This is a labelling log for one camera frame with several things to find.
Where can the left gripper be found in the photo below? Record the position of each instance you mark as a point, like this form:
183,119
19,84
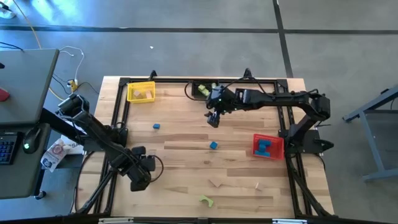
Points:
136,172

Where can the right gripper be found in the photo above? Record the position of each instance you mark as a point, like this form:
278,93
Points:
228,101

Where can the blue foam block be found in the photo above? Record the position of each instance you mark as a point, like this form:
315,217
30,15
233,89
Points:
265,142

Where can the triangular wooden block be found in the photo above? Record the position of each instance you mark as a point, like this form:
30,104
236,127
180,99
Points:
215,182

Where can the natural wooden block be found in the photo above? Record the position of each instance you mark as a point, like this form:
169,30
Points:
148,94
137,94

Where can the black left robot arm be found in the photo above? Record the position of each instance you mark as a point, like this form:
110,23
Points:
93,127

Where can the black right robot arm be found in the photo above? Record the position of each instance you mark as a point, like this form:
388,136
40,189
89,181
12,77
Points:
273,98

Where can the black plastic basket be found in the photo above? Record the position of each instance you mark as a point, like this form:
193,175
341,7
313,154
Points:
194,93

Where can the blue foam wedge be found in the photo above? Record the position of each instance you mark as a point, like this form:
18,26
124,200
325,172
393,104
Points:
156,126

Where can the green foam arch block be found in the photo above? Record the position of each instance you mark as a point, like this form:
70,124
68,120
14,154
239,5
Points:
206,199

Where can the red plastic basket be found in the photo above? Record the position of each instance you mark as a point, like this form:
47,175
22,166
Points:
278,149

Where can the white box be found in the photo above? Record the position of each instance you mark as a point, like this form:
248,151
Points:
74,146

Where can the small wooden cube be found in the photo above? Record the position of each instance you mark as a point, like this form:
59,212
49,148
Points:
258,186

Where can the yellow plastic basket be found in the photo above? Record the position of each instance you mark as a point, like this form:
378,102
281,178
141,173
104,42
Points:
128,92

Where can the snack packet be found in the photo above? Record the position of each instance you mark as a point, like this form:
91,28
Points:
54,154

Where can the black computer mouse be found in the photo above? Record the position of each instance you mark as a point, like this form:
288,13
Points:
31,140

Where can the yellow power plug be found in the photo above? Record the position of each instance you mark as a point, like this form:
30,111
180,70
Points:
73,85

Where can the black keyboard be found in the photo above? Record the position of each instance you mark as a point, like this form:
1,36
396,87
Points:
7,149

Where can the grey desk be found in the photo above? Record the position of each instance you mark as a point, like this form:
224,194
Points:
25,81

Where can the red object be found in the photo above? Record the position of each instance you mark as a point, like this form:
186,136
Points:
3,95

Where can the grey metal table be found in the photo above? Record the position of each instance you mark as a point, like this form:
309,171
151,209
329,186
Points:
373,149

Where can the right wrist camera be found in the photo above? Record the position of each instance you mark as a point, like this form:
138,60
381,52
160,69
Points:
218,92

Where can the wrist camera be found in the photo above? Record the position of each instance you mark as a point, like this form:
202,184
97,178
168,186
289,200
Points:
218,92
143,157

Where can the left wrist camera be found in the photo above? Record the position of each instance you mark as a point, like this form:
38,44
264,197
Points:
143,157

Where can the silver metal bracket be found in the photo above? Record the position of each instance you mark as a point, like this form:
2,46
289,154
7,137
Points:
115,221
289,221

